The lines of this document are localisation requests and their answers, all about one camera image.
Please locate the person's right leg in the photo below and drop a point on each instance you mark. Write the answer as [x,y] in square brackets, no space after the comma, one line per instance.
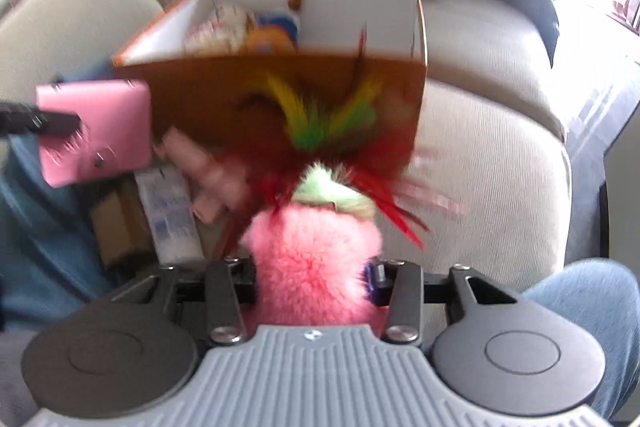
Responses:
[590,302]

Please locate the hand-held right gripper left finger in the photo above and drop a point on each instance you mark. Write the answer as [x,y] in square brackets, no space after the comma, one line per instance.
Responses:
[225,297]

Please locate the pink fluffy feather toy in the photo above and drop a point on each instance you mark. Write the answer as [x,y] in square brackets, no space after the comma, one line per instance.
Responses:
[310,257]

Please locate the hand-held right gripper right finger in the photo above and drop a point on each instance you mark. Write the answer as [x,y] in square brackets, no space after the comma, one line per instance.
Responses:
[405,302]

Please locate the white tube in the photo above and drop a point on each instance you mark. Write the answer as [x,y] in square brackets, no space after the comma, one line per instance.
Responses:
[170,217]

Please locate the person's leg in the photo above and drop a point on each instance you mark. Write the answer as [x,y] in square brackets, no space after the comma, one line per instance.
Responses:
[40,247]
[590,302]

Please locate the small brown cardboard box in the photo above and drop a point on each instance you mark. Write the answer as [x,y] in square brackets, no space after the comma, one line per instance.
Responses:
[117,227]

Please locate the blue and yellow toy figure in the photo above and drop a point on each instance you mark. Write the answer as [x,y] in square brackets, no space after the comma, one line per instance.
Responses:
[280,27]

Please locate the orange cardboard box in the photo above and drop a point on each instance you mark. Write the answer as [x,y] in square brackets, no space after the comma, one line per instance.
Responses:
[200,97]

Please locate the pink handheld fan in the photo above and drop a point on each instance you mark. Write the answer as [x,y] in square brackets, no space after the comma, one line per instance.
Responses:
[215,179]

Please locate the cream knitted ball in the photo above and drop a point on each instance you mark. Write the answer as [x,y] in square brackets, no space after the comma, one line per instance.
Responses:
[220,29]

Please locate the person's left leg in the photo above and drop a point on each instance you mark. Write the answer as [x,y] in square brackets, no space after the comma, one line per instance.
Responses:
[40,247]

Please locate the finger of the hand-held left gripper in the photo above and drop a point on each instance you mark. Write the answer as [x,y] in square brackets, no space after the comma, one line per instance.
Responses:
[30,119]

